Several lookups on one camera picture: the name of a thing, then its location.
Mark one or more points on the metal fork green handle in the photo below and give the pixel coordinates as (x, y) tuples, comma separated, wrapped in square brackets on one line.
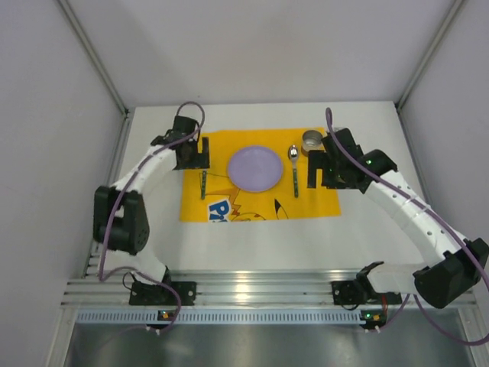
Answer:
[(203, 185)]

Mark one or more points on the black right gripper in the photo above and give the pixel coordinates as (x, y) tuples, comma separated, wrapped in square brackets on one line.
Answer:
[(318, 167)]

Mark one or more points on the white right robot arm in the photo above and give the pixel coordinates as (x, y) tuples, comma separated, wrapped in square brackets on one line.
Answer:
[(450, 262)]

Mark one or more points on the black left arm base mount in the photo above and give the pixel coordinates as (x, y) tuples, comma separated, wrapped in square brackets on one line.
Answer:
[(144, 294)]

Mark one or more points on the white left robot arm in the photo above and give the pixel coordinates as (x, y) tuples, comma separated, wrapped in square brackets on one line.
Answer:
[(120, 220)]

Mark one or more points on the purple plastic plate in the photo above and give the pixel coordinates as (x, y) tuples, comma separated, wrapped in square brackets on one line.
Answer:
[(255, 169)]

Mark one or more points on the perforated cable duct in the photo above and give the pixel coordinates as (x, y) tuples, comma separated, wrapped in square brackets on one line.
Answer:
[(231, 316)]

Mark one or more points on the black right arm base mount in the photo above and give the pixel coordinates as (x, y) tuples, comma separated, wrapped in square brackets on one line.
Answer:
[(350, 293)]

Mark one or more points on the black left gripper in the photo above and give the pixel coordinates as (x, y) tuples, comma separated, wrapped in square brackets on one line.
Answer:
[(196, 161)]

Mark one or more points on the metal spoon green handle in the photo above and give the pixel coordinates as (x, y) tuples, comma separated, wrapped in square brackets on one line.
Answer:
[(293, 155)]

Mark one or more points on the yellow printed cloth placemat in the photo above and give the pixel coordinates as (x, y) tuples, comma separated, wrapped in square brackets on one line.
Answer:
[(224, 202)]

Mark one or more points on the metal cup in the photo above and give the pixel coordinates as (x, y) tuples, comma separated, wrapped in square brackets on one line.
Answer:
[(311, 141)]

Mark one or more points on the aluminium rail frame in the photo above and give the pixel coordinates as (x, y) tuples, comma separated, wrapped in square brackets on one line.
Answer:
[(274, 263)]

